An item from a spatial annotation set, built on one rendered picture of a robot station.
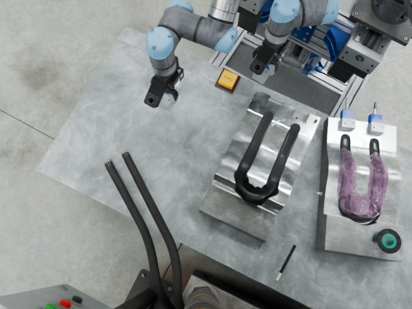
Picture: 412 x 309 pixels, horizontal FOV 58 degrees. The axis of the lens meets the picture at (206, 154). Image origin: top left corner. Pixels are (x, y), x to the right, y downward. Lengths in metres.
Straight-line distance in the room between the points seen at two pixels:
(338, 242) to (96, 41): 1.98
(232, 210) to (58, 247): 1.27
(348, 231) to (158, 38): 0.87
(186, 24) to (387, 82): 1.85
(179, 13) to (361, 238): 0.92
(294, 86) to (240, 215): 1.12
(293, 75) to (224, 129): 0.92
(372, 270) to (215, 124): 0.78
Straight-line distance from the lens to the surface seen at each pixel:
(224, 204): 1.33
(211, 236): 1.37
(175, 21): 1.09
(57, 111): 2.51
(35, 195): 2.41
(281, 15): 1.11
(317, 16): 1.16
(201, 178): 1.40
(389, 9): 1.50
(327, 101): 2.26
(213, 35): 1.07
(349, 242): 1.36
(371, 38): 1.56
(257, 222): 1.33
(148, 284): 2.18
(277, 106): 1.45
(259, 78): 1.41
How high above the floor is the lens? 2.17
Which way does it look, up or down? 74 degrees down
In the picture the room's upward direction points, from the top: 3 degrees clockwise
